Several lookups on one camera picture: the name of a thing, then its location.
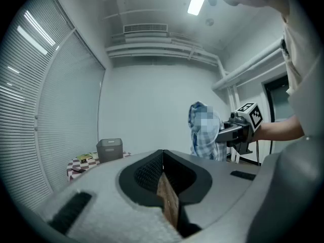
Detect black cable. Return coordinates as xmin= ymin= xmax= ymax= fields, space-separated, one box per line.
xmin=255 ymin=139 xmax=274 ymax=166

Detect person's right forearm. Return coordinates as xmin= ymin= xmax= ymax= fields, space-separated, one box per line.
xmin=255 ymin=114 xmax=306 ymax=143

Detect white window blind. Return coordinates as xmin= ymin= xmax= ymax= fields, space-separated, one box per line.
xmin=37 ymin=31 xmax=106 ymax=194
xmin=0 ymin=0 xmax=76 ymax=212

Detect white vertical pipe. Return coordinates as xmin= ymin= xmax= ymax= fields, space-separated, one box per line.
xmin=226 ymin=85 xmax=241 ymax=163

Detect person's beige shirt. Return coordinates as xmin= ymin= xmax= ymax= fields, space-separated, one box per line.
xmin=280 ymin=0 xmax=324 ymax=141

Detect blue plaid clothes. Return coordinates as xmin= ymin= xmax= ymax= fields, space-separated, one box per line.
xmin=187 ymin=100 xmax=227 ymax=161

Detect white ceiling pipes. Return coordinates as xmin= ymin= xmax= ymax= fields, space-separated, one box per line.
xmin=105 ymin=33 xmax=226 ymax=78

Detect round checkered table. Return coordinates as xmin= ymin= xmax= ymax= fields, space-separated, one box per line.
xmin=67 ymin=150 xmax=132 ymax=183

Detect thin white pipe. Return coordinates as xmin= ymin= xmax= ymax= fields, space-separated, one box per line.
xmin=235 ymin=61 xmax=288 ymax=87

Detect white air vent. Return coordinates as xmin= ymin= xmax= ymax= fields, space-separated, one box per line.
xmin=123 ymin=23 xmax=169 ymax=34

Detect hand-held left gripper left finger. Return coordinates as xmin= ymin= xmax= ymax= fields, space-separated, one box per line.
xmin=37 ymin=149 xmax=183 ymax=243

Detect thick white pipe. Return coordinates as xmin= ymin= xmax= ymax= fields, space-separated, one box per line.
xmin=212 ymin=38 xmax=286 ymax=91

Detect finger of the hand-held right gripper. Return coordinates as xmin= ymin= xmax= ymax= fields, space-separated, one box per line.
xmin=215 ymin=126 xmax=242 ymax=144
xmin=222 ymin=120 xmax=240 ymax=129

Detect dark framed door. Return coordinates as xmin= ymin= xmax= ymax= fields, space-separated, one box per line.
xmin=263 ymin=74 xmax=292 ymax=154

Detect green book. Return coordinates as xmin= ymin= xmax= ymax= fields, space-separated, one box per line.
xmin=75 ymin=152 xmax=99 ymax=164

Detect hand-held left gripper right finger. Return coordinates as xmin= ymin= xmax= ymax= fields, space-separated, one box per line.
xmin=164 ymin=149 xmax=261 ymax=237

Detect transparent dark plastic storage bin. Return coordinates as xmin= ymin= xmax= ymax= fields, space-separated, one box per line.
xmin=95 ymin=138 xmax=124 ymax=164

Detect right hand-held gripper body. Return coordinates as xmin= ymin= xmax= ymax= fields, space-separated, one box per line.
xmin=222 ymin=102 xmax=264 ymax=154

